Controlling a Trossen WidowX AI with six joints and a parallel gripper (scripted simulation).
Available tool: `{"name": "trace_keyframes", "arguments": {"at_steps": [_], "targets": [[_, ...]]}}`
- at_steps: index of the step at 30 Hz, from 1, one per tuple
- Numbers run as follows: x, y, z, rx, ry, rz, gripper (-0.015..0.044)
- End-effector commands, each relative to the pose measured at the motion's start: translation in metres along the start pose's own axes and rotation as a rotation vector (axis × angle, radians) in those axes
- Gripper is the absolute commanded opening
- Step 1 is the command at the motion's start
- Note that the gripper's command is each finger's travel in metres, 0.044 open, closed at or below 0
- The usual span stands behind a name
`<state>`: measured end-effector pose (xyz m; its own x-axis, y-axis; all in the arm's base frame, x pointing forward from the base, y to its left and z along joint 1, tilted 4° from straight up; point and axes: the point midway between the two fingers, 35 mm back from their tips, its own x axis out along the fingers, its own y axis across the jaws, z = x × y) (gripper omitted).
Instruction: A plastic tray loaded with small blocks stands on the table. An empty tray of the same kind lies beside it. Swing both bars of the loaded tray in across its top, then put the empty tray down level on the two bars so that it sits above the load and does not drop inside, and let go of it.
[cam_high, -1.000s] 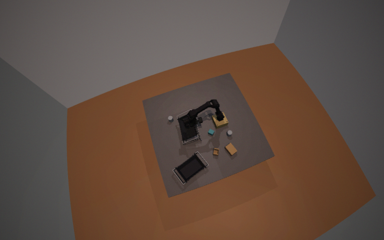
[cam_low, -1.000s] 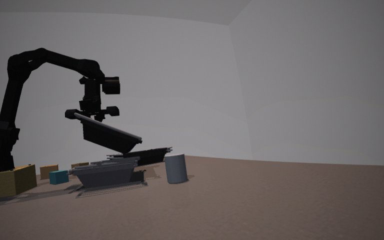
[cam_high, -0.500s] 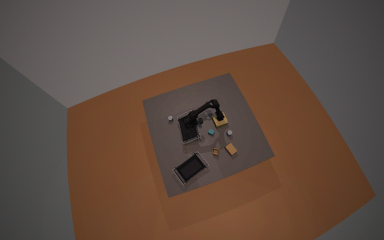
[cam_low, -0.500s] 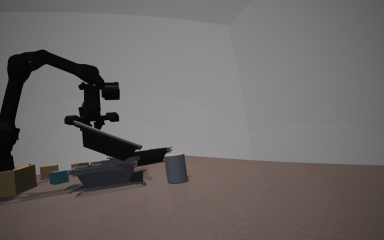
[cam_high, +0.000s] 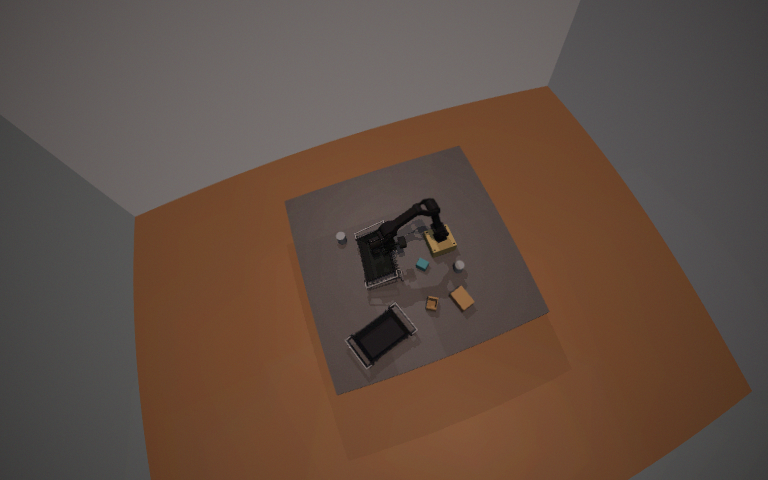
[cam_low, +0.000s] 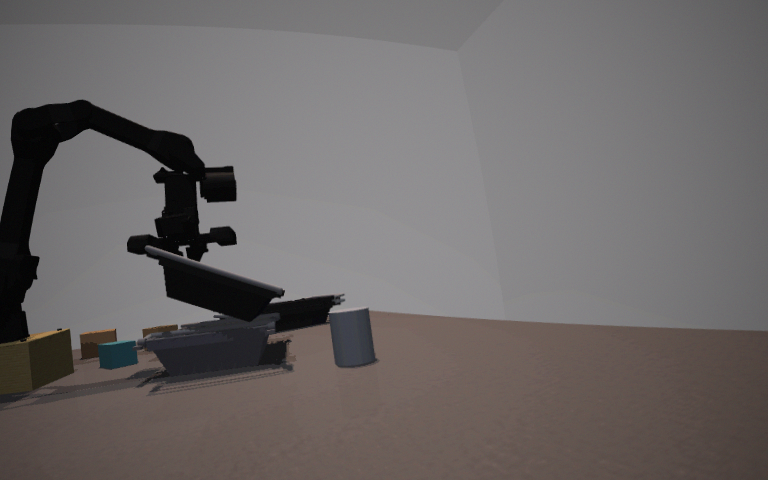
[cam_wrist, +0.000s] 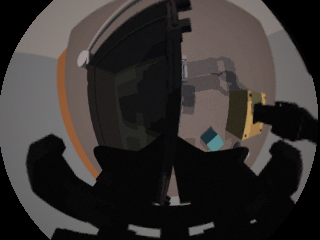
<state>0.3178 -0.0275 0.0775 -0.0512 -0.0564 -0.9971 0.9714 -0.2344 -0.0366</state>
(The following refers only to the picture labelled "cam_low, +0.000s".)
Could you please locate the dark grey cylinder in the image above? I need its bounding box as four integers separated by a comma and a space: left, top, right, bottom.
329, 307, 375, 366

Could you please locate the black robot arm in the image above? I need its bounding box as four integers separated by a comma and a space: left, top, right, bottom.
0, 100, 237, 344

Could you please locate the teal box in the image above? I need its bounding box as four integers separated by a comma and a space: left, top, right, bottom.
98, 340, 138, 369

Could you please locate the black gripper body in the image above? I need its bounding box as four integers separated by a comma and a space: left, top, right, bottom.
127, 199, 237, 255

